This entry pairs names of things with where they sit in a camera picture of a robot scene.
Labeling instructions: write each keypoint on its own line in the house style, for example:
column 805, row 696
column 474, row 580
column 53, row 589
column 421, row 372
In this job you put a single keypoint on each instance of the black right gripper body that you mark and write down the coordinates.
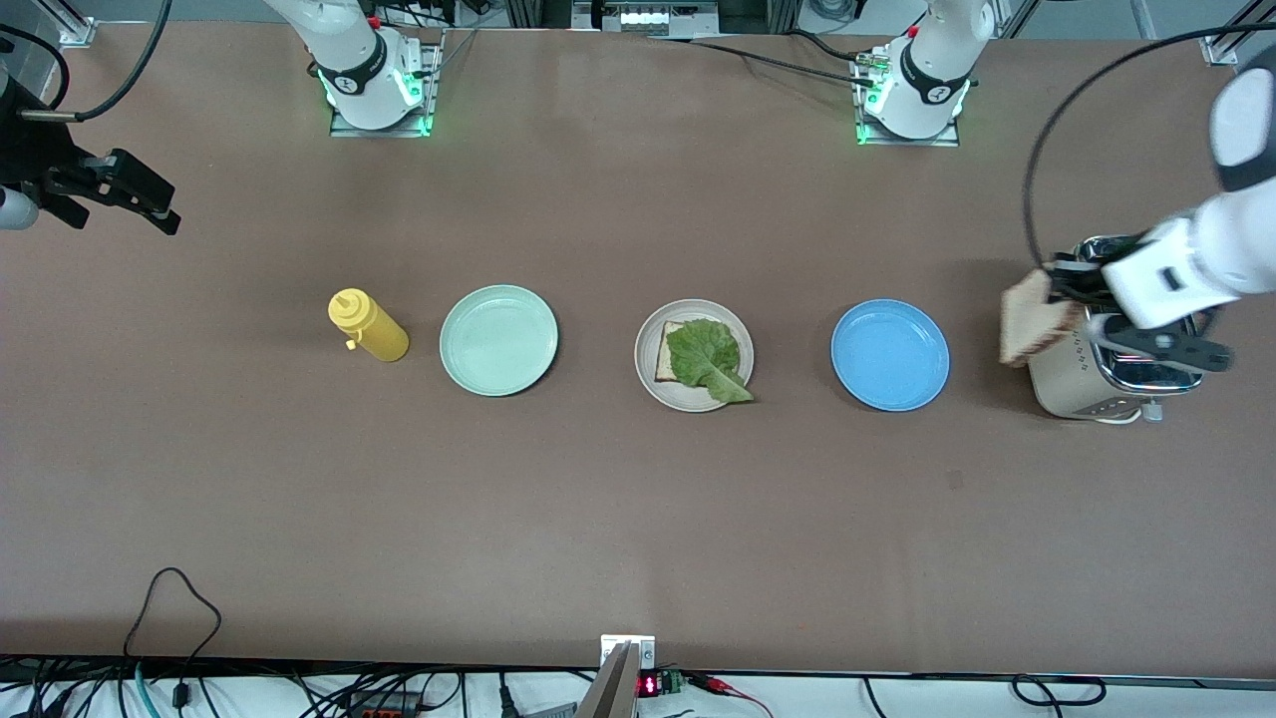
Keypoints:
column 30, row 150

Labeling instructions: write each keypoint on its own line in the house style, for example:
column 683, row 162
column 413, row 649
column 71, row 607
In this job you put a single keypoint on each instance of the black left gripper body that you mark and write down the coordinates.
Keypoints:
column 1079, row 282

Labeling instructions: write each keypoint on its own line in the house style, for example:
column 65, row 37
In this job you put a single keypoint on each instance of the toasted bread slice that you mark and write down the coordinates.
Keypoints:
column 663, row 359
column 1032, row 319

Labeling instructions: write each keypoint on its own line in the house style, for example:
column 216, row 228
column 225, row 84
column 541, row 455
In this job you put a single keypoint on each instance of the yellow squeeze bottle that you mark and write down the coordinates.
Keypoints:
column 377, row 334

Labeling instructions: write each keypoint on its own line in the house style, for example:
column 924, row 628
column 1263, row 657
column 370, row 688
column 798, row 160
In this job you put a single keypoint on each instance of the green lettuce leaf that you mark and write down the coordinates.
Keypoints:
column 703, row 354

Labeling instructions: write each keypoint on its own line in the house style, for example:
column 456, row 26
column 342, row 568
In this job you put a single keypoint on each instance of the blue plate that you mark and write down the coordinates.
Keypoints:
column 890, row 355

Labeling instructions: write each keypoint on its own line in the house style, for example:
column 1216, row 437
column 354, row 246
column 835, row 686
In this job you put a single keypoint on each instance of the mint green plate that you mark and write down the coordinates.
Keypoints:
column 498, row 341

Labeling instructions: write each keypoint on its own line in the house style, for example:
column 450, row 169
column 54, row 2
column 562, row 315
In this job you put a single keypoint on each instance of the beige plate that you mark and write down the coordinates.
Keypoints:
column 648, row 344

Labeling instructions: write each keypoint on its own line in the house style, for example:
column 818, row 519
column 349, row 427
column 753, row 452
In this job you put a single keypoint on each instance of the beige chrome toaster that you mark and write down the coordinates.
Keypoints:
column 1067, row 389

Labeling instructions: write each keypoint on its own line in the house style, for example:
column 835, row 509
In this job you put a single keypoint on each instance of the lit control box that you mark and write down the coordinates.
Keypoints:
column 648, row 18

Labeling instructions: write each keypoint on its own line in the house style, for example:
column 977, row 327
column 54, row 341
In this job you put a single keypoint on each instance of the red LED display module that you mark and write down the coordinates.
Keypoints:
column 650, row 685

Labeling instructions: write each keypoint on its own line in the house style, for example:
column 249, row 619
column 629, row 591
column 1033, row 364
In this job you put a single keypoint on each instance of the aluminium frame profile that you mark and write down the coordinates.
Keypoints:
column 1221, row 48
column 75, row 30

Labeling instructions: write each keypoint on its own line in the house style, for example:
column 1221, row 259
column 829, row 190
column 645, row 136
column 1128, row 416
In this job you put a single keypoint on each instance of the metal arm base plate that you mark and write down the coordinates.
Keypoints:
column 379, row 133
column 912, row 142

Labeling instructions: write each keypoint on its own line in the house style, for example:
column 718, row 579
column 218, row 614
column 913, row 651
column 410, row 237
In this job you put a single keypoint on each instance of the silver mounting bracket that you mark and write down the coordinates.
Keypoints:
column 643, row 653

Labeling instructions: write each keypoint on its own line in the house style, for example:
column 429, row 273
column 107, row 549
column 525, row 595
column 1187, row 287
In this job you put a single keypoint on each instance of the grey camera mount bar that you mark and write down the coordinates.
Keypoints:
column 613, row 693

